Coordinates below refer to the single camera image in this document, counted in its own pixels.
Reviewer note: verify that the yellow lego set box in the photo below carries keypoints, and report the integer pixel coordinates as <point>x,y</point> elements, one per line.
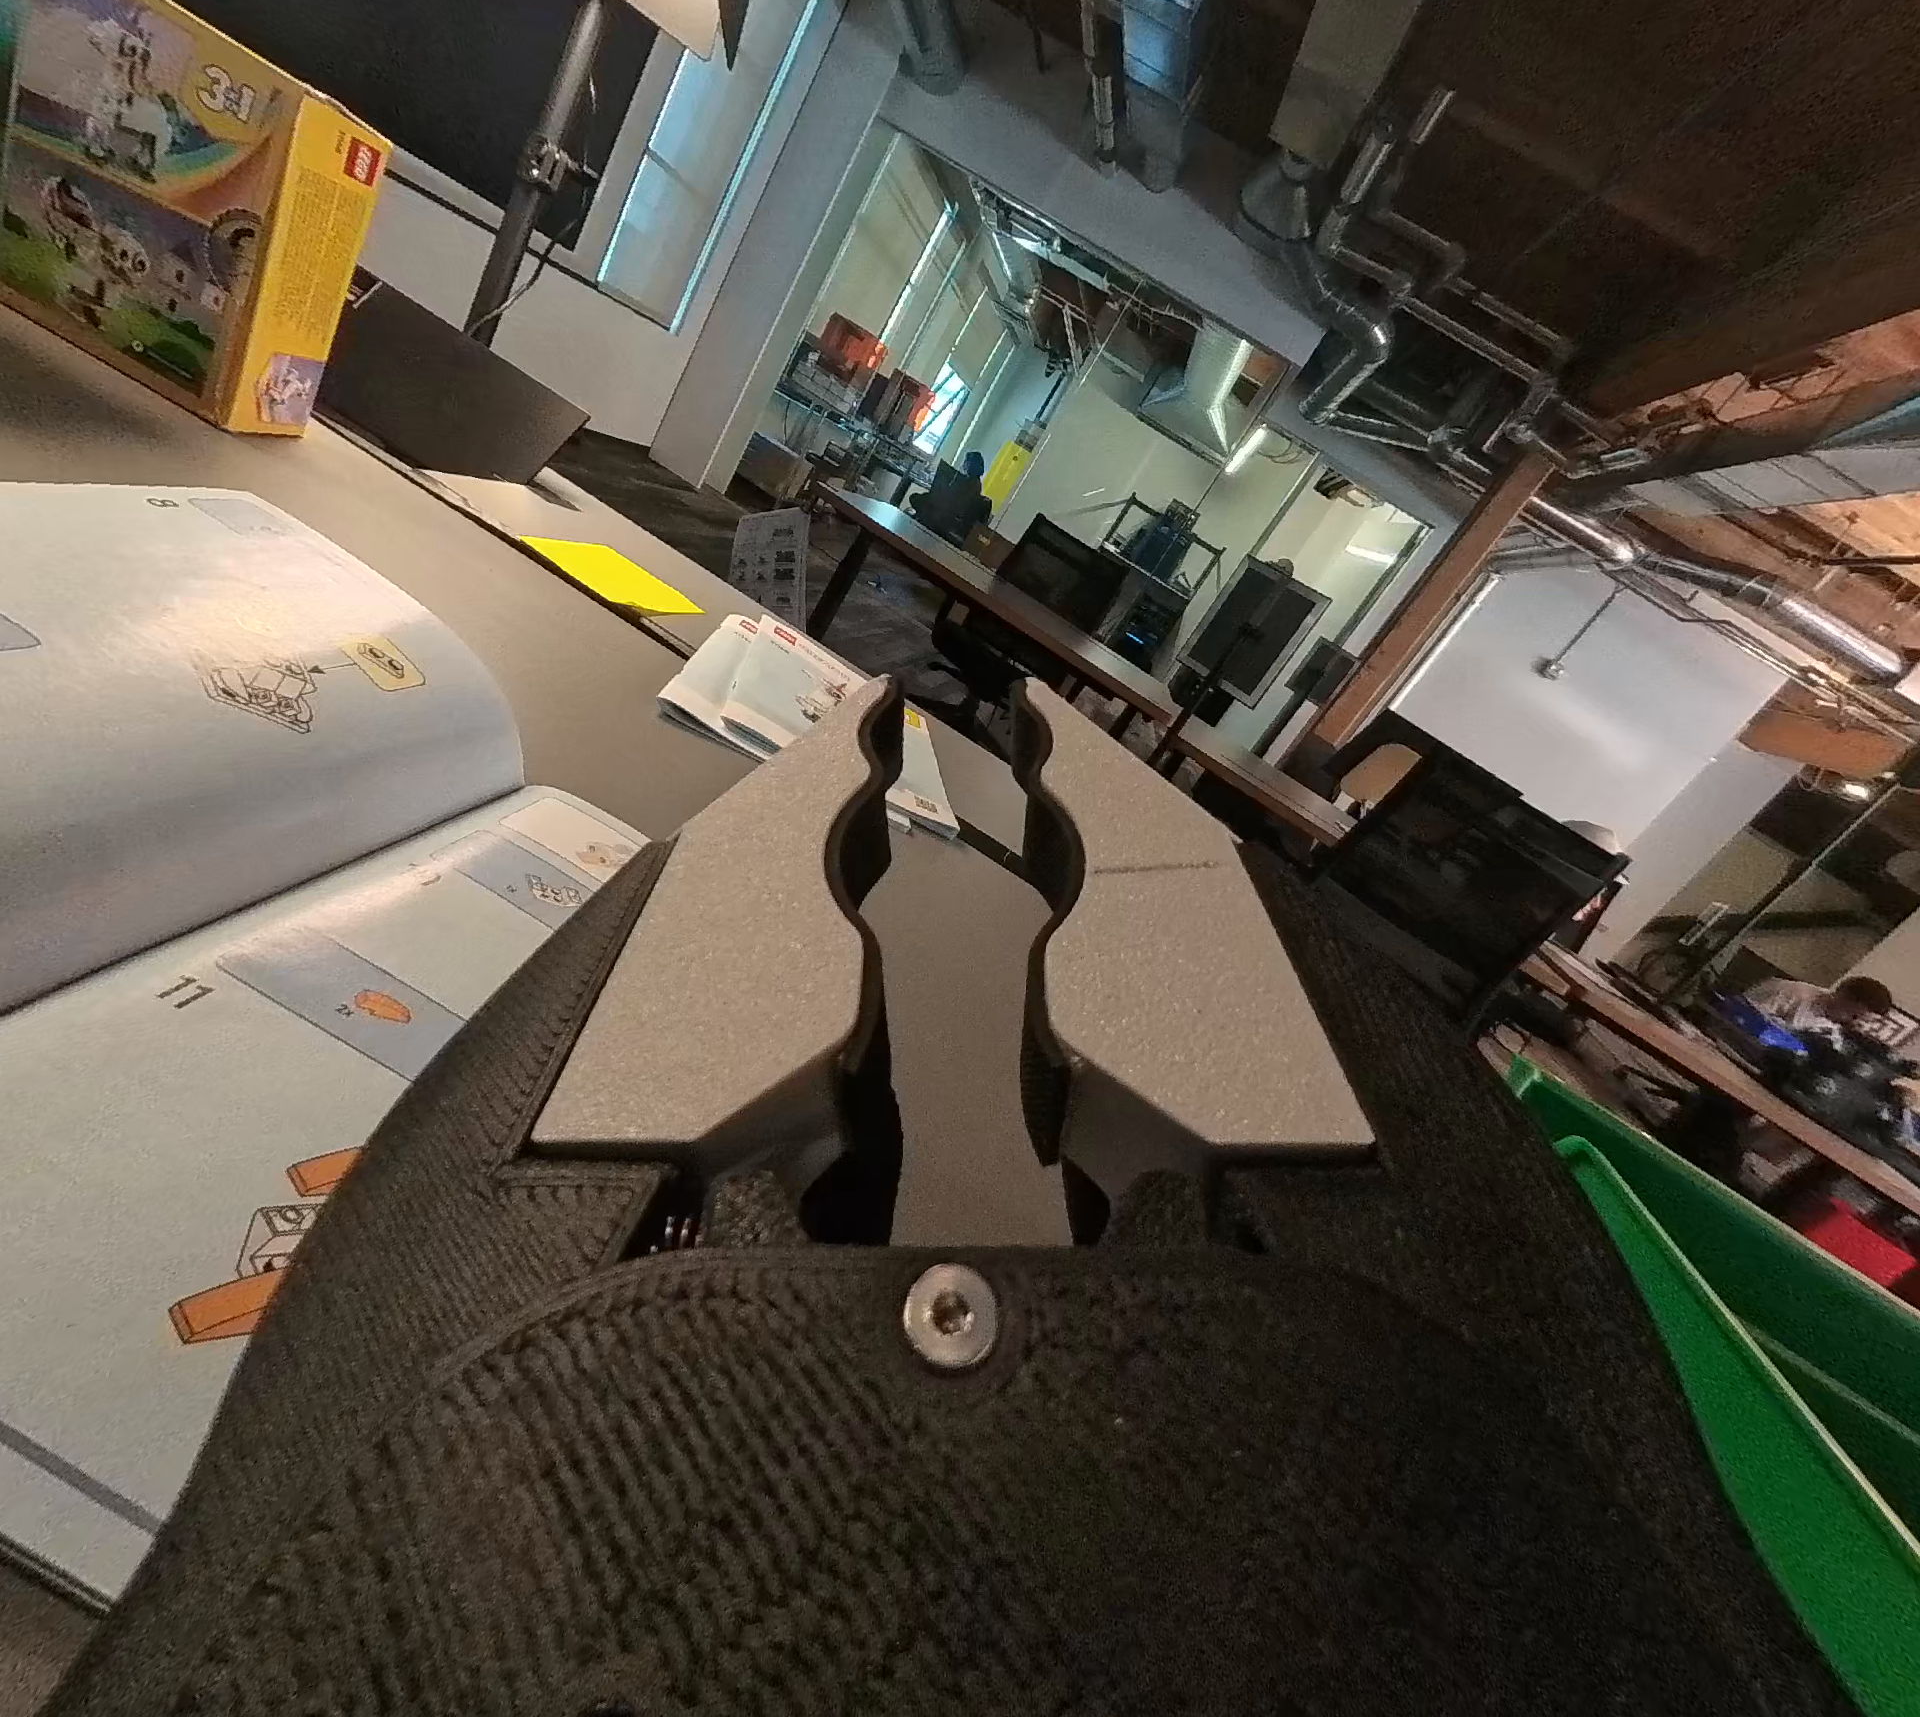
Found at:
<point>165,186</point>

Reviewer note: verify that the green plastic bin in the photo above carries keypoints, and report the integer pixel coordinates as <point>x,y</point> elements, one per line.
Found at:
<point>1771,1418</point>

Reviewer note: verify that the small closed instruction booklet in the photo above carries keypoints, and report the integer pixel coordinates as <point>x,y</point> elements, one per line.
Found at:
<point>765,697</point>

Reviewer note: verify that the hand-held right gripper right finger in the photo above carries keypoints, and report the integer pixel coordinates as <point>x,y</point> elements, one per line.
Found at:
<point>1200,997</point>

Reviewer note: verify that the metal storage shelf rack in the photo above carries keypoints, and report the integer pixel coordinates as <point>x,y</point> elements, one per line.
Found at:
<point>854,391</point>

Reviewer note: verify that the long wooden workbench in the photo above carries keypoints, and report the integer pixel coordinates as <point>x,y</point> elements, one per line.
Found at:
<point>1050,629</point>

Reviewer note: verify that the black equipment cart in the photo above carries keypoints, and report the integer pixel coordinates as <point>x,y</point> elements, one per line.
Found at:
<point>1470,877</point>

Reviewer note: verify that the open instruction booklet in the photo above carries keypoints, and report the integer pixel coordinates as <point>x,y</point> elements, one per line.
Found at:
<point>225,728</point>

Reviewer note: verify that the white printed floor sign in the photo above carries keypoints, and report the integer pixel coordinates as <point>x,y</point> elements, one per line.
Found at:
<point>770,566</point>

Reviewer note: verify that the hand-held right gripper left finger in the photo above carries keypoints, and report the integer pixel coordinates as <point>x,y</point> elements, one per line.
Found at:
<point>704,997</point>

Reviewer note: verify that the metal exhaust hood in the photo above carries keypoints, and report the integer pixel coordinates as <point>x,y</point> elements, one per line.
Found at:
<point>1209,397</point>

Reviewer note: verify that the black light stand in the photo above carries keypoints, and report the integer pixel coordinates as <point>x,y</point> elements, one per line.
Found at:
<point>548,157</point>

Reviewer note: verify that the yellow paper sheet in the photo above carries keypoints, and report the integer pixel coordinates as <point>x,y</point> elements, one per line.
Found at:
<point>609,576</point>

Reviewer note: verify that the grey ceiling pipe cluster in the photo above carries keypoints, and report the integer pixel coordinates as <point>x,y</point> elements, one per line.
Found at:
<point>1364,323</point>

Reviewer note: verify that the brown wooden beam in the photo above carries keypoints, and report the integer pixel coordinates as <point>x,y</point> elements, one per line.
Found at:
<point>1441,594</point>

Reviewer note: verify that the dark grey flat panel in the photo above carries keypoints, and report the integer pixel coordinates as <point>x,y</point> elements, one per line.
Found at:
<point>450,391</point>

